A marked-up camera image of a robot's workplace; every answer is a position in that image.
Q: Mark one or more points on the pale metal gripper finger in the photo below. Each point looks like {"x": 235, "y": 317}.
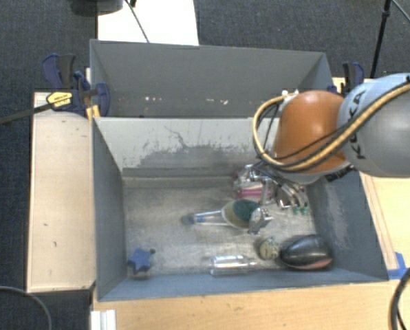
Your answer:
{"x": 260, "y": 219}
{"x": 247, "y": 176}

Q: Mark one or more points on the pink plastic item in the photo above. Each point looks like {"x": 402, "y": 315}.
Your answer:
{"x": 249, "y": 194}

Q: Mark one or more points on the small beige round toy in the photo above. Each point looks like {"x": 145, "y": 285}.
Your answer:
{"x": 267, "y": 248}

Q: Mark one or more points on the black and red oval ball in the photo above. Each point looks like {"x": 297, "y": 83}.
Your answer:
{"x": 306, "y": 253}

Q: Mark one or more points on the grey metal bin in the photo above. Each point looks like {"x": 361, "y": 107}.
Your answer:
{"x": 177, "y": 201}

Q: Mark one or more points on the blue star-shaped toy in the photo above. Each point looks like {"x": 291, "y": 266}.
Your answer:
{"x": 139, "y": 260}

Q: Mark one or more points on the pale wood flat board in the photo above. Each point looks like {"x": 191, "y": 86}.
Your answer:
{"x": 62, "y": 201}

